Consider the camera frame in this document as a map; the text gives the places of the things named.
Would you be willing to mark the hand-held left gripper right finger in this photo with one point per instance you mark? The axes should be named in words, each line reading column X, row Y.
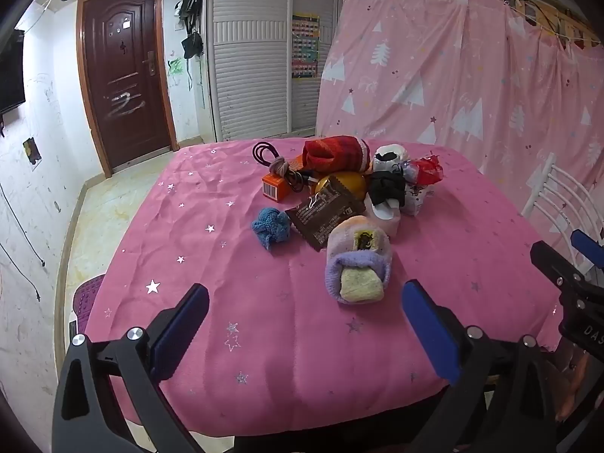
column 432, row 335

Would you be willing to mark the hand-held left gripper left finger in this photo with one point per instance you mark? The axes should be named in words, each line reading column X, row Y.
column 181, row 325

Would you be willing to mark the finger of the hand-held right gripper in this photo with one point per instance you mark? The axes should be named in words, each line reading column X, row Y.
column 559, row 269
column 587, row 245

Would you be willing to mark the orange box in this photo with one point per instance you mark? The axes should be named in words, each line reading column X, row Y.
column 278, row 188

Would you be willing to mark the person's right hand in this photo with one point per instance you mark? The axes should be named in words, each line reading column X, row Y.
column 578, row 387

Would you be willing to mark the pink star tablecloth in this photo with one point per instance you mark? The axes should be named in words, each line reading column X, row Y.
column 236, row 292

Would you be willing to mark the white metal chair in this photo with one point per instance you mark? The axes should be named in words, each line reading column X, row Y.
column 552, row 184

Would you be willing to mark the purple stool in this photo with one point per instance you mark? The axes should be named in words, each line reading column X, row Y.
column 89, row 302

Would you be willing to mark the purple fuzzy sock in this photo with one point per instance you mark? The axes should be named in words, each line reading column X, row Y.
column 358, row 264

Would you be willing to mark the blue knitted sock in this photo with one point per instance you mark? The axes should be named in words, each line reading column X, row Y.
column 271, row 226

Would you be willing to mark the brown snack wrapper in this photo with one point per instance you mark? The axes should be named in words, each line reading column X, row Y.
column 325, row 217

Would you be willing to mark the red wrapper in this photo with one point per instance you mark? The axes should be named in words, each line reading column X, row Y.
column 427, row 170

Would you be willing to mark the golden plastic egg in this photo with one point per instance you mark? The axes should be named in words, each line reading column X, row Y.
column 354, row 186

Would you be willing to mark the white black sock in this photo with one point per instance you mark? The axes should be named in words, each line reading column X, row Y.
column 394, row 151

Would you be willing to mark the orange white packet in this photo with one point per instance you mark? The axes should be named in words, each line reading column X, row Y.
column 298, row 163

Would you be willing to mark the red striped sock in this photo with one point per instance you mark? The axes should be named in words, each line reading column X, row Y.
column 330, row 153

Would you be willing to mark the pink tree print curtain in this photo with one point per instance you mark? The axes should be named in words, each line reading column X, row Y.
column 448, row 80

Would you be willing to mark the dark brown door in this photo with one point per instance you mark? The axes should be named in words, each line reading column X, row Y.
column 127, row 80

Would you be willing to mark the white louvered wardrobe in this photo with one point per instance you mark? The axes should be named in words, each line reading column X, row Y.
column 250, row 80

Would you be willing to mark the black hanging bag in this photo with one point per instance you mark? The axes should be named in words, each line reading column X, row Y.
column 191, row 4
column 192, row 46

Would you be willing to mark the colourful grid poster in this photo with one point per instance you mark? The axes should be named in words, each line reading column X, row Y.
column 305, row 47

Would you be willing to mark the black wall television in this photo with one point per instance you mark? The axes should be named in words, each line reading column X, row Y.
column 12, row 71

